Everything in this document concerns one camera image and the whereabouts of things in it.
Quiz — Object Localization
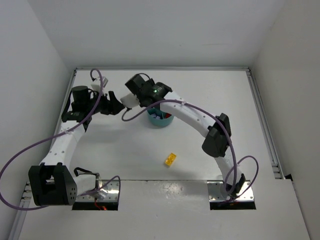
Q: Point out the red arch lego brick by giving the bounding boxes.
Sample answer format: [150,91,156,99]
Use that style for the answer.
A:
[165,113,172,119]

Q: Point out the aluminium frame rail left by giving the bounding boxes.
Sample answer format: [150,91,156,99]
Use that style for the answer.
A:
[7,68,78,240]

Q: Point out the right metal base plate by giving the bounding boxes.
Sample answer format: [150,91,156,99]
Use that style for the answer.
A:
[207,180,255,203]

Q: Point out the teal round divided container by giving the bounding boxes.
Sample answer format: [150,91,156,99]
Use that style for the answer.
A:
[147,107,174,128]

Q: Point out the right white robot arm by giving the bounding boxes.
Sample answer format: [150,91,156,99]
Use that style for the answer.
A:
[121,74,246,197]

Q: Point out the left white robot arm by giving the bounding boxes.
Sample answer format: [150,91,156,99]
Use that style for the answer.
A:
[28,85,124,207]

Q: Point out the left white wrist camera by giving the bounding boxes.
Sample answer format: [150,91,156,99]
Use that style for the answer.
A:
[91,76,109,92]

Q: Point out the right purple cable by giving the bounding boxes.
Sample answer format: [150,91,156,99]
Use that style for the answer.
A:
[121,99,260,203]

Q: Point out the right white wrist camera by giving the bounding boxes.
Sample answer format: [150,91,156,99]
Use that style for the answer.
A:
[120,93,140,109]

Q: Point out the aluminium frame rail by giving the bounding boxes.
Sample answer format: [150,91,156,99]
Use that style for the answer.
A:
[246,68,285,180]
[7,68,78,240]

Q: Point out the yellow lego brick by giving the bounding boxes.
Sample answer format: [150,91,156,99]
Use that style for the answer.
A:
[164,153,177,167]

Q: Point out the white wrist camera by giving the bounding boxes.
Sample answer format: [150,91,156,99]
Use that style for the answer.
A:
[120,93,140,109]
[91,76,109,92]

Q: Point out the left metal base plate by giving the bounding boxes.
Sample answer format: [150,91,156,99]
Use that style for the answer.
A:
[75,177,120,203]

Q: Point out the metal base plate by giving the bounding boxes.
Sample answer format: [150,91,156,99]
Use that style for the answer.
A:
[207,180,255,203]
[75,177,120,203]

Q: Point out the aluminium frame rail right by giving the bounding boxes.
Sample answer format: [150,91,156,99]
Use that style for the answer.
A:
[246,68,285,180]

